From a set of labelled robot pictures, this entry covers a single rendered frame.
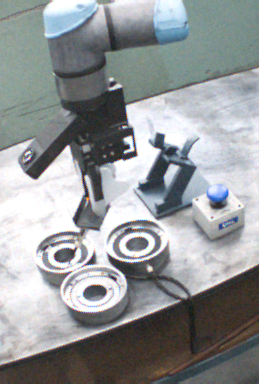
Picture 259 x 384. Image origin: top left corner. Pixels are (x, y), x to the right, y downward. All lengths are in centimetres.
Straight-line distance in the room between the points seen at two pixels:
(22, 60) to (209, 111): 132
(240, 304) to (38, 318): 48
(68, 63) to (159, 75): 207
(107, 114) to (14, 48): 170
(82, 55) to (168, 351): 66
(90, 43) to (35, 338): 47
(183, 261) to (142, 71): 185
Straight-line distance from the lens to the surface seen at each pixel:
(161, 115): 143
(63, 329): 100
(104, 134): 90
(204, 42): 293
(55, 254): 109
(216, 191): 108
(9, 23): 253
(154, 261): 103
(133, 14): 81
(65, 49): 82
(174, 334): 128
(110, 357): 126
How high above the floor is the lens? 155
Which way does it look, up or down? 38 degrees down
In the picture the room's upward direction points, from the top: 10 degrees counter-clockwise
